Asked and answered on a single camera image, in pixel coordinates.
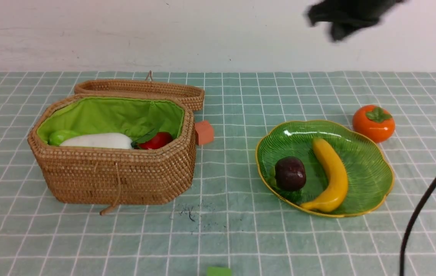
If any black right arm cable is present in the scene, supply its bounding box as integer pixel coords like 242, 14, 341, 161
399, 136, 436, 276

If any orange foam cube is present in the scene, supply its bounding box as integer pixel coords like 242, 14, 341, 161
195, 120, 215, 146

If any green foam cube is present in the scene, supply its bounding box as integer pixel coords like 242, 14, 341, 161
206, 266, 232, 276

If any yellow toy banana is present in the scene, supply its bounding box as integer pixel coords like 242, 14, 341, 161
300, 138, 348, 213

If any dark purple toy mangosteen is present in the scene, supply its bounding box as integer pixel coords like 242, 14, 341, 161
274, 156, 306, 192

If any woven wicker basket green lining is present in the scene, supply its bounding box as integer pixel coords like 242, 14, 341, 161
28, 93, 196, 215

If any red toy bell pepper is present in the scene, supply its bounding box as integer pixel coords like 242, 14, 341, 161
131, 131, 174, 150

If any orange toy persimmon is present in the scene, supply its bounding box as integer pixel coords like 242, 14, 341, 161
352, 105, 396, 143

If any green leaf-shaped glass plate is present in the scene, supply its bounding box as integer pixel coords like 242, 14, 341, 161
255, 120, 395, 218

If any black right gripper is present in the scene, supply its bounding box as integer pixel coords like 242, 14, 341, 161
306, 0, 404, 43

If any green checkered tablecloth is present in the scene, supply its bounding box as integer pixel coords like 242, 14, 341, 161
0, 71, 436, 276

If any white toy radish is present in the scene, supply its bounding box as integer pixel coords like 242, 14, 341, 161
60, 133, 133, 149

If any woven wicker basket lid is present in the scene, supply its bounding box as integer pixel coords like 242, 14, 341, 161
74, 71, 205, 111

